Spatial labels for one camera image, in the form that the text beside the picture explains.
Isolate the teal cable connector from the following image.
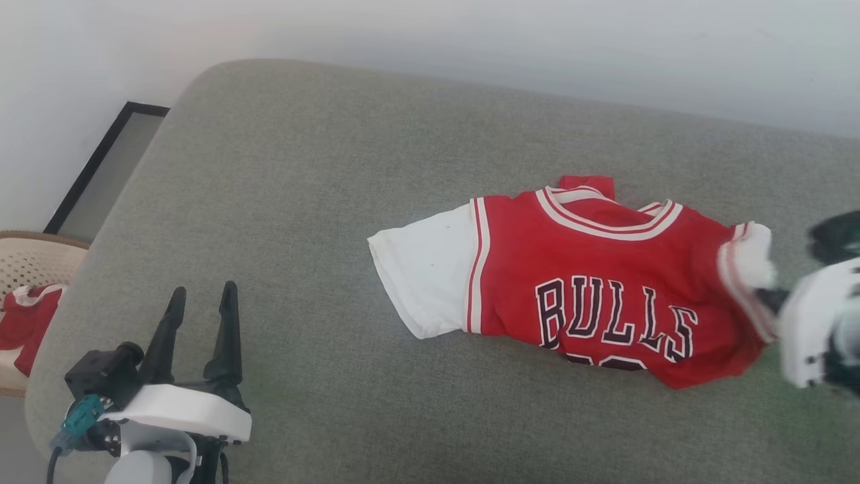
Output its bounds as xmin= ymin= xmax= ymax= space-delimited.
xmin=50 ymin=395 xmax=107 ymax=451

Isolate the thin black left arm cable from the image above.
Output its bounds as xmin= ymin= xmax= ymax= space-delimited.
xmin=46 ymin=444 xmax=68 ymax=484

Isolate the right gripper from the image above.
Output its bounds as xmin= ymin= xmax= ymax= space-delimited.
xmin=754 ymin=211 xmax=860 ymax=315

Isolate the red Bulls basketball jersey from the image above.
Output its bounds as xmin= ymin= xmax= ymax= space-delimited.
xmin=368 ymin=175 xmax=780 ymax=391

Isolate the red and white garment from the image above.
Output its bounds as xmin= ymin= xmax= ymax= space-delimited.
xmin=0 ymin=283 xmax=68 ymax=377

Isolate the black framed panel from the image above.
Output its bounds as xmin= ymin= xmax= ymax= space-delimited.
xmin=44 ymin=102 xmax=170 ymax=243

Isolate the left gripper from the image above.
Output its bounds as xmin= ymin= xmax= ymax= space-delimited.
xmin=120 ymin=281 xmax=244 ymax=484

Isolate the grey fabric sofa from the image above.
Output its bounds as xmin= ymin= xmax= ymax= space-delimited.
xmin=26 ymin=58 xmax=860 ymax=484

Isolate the beige plastic laundry basket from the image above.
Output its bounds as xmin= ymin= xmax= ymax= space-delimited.
xmin=0 ymin=231 xmax=91 ymax=397

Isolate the black camera block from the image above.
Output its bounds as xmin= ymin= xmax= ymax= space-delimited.
xmin=64 ymin=341 xmax=145 ymax=409

